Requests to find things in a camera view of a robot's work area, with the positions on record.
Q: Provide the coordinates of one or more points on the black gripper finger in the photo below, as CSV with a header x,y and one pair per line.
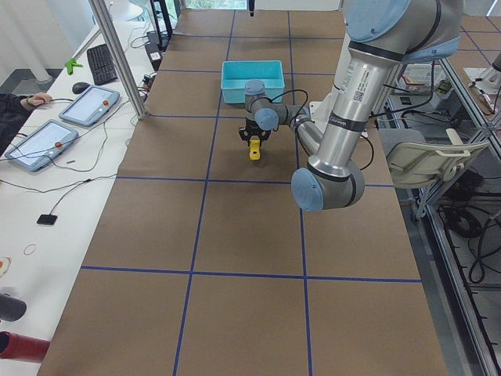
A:
x,y
251,7

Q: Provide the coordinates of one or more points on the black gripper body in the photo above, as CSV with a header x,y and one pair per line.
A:
x,y
250,128

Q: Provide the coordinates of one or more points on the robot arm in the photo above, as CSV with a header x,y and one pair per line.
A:
x,y
381,34

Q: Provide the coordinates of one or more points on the turquoise plastic bin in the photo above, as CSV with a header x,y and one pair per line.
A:
x,y
237,73

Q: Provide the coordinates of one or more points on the black keyboard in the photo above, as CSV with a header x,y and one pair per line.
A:
x,y
101,64

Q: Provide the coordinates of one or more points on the teach pendant far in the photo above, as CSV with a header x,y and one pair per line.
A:
x,y
91,105

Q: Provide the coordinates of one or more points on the teach pendant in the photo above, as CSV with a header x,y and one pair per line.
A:
x,y
42,146
91,105

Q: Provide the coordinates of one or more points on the grey office chair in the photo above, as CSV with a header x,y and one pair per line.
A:
x,y
415,163

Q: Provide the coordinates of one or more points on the black computer mouse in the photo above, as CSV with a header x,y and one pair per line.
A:
x,y
79,87

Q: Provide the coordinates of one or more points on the green plastic clamp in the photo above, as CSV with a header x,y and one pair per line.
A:
x,y
71,64

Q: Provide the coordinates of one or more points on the teach pendant near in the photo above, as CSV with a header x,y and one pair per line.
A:
x,y
42,146

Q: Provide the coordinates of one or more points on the small black pad device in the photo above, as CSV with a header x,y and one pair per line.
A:
x,y
47,219

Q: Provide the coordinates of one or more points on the seated person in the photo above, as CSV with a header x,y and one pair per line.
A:
x,y
15,110

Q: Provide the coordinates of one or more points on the rubber band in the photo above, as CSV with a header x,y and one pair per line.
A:
x,y
29,249

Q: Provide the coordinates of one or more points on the black cylinder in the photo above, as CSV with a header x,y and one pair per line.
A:
x,y
12,309

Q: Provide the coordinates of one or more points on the red cylinder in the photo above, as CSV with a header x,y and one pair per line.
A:
x,y
23,348

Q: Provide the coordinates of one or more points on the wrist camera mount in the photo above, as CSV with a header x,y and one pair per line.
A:
x,y
248,138

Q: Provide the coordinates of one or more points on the aluminium frame post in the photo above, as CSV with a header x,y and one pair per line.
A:
x,y
106,25

